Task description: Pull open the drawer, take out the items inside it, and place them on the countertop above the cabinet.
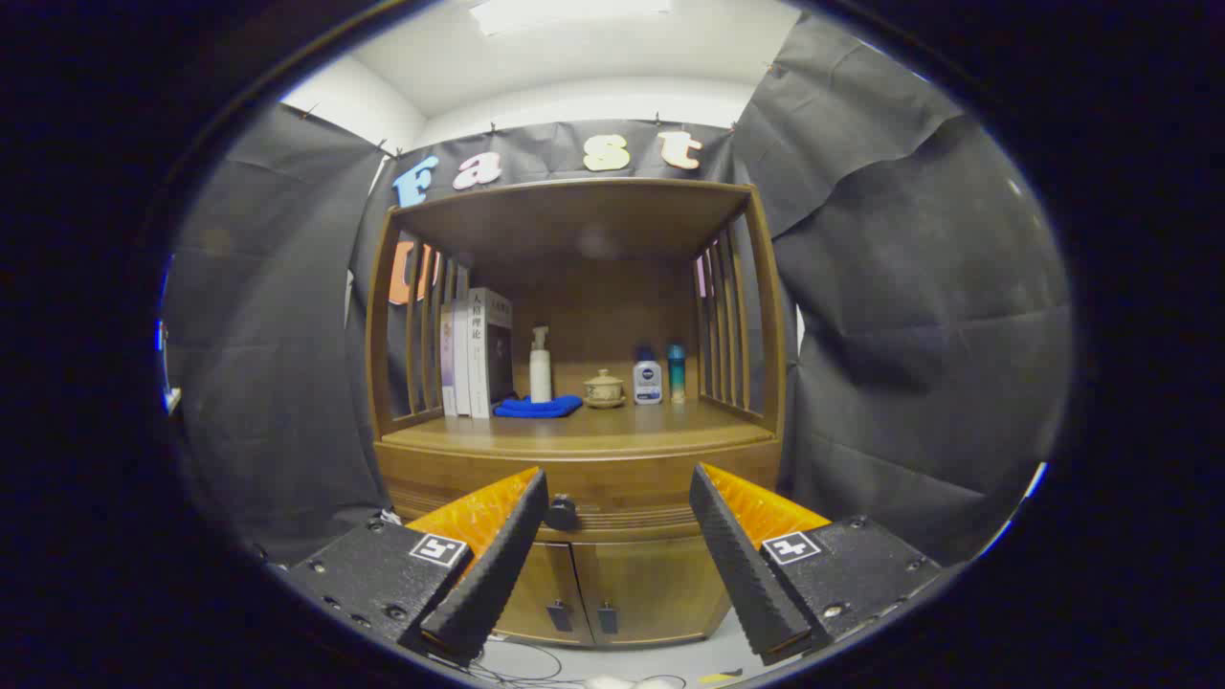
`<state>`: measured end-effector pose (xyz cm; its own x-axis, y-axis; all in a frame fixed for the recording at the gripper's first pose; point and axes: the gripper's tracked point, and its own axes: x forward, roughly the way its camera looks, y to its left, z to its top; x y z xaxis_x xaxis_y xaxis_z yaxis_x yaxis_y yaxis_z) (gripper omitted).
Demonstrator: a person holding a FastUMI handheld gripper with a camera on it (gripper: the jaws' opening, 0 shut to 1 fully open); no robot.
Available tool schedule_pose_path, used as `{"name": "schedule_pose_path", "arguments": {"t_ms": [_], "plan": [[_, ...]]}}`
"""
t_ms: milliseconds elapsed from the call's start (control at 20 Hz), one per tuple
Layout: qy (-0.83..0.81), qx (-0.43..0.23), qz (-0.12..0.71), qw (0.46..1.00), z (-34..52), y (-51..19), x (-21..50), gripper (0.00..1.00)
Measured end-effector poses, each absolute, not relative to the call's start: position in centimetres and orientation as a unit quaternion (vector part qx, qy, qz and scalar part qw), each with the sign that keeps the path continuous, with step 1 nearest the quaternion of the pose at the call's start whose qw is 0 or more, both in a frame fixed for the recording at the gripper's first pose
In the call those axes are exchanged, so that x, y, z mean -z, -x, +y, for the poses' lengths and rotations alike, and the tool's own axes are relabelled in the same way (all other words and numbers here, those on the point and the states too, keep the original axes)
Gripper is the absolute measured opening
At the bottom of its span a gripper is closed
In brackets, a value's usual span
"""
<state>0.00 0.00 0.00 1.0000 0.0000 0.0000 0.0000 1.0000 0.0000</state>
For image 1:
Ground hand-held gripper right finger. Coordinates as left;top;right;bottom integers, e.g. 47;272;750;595
689;463;944;667

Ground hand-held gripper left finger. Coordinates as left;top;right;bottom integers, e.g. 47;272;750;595
282;466;551;668

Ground wooden drawer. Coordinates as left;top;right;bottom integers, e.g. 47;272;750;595
375;442;783;545

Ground wooden cabinet door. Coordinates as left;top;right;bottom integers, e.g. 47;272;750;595
493;541;594;644
572;536;733;647

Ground wooden countertop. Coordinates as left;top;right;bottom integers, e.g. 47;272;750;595
378;397;776;460

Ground wooden cabinet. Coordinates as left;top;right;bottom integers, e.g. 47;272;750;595
364;177;788;650

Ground blue folded cloth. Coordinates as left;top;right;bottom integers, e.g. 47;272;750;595
493;394;584;419

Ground white pump bottle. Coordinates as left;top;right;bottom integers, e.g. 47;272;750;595
529;326;553;404

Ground beige lidded teacup with saucer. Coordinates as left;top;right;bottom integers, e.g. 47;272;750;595
583;369;626;410

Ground thin white book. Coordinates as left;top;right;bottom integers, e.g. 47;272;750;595
452;292;475;417

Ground white lotion bottle blue cap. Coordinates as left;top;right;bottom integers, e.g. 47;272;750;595
633;346;663;406

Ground pale purple book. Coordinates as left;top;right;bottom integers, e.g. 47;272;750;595
439;301;458;415

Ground thick white and black book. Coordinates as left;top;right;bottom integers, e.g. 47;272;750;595
467;287;516;419

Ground black backdrop cloth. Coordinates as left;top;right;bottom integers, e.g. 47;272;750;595
163;14;1073;566

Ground black floor cables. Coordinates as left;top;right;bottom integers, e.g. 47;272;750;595
431;639;690;689

